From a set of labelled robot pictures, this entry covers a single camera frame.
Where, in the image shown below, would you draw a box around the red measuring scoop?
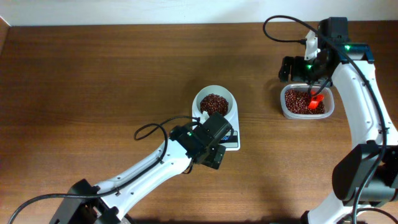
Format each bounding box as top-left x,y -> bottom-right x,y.
308,91 -> 324,110

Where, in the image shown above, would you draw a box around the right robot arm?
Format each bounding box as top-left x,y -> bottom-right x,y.
279,17 -> 397,223

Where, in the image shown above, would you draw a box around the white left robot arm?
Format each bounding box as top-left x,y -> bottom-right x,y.
50,113 -> 236,223

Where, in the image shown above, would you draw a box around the white digital kitchen scale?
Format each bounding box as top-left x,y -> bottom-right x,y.
192,93 -> 241,151

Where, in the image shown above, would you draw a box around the adzuki beans in bowl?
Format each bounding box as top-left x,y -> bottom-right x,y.
200,93 -> 229,116

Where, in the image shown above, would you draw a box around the grey round bowl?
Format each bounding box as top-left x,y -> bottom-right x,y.
192,85 -> 236,120

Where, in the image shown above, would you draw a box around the clear plastic container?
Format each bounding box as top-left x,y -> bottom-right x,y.
280,83 -> 335,119

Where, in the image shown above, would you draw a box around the red adzuki beans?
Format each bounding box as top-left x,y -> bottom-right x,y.
284,89 -> 325,114

